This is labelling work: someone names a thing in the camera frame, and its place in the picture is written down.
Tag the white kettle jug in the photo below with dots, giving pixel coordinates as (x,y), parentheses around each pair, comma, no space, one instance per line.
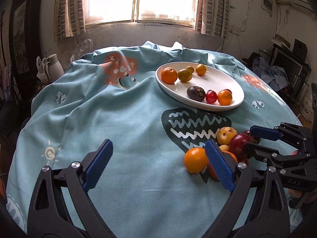
(54,68)

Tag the dark framed picture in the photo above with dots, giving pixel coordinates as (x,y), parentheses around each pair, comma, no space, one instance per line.
(24,40)

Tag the small orange kumquat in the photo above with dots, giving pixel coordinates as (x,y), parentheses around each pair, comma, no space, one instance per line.
(200,69)

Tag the teal printed tablecloth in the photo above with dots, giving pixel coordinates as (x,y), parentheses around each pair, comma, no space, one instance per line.
(112,93)

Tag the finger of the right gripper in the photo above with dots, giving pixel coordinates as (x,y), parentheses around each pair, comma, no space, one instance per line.
(265,156)
(296,136)

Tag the white oval plate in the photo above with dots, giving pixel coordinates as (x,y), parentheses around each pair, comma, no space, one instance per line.
(213,79)

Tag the patterned curtain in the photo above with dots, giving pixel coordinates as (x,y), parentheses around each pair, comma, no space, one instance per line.
(68,19)
(212,18)

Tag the mandarin orange rough skin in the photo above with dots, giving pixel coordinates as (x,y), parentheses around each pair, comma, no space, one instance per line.
(169,75)

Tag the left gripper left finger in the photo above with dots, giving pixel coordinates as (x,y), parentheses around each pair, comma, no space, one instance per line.
(48,214)

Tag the dark purple passion fruit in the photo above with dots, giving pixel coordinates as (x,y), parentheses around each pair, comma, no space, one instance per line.
(196,93)

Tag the right hand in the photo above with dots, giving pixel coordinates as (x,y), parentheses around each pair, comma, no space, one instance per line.
(298,194)

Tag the small yellow round fruit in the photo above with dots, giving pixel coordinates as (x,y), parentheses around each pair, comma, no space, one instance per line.
(224,148)

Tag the black shelf rack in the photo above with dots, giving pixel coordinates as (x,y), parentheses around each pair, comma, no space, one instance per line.
(294,64)

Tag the window frame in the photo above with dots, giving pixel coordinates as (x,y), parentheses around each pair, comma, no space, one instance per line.
(179,12)

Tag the small green-yellow kumquat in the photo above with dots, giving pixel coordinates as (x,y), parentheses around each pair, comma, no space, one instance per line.
(190,69)

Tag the right patterned curtain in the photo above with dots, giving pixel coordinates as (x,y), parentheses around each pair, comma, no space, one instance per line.
(212,18)

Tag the dark red plum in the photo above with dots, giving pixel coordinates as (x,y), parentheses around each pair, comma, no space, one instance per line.
(236,147)

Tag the yellow-green small citrus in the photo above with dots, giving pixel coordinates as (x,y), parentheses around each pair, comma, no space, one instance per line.
(184,75)

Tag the left patterned curtain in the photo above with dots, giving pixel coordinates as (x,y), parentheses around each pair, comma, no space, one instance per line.
(68,19)

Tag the large yellow spotted fruit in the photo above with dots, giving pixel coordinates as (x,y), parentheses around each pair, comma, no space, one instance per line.
(225,135)

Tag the red cherry tomato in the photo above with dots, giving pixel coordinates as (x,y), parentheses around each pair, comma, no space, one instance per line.
(211,97)

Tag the smooth orange fruit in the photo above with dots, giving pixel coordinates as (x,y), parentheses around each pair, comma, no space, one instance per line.
(224,98)

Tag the wrinkled dark passion fruit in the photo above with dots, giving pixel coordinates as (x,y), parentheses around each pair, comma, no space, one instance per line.
(254,139)

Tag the pile of blue clothes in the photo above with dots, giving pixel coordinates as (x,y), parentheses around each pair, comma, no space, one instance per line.
(274,76)

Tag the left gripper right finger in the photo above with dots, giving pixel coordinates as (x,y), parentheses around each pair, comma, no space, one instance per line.
(268,215)

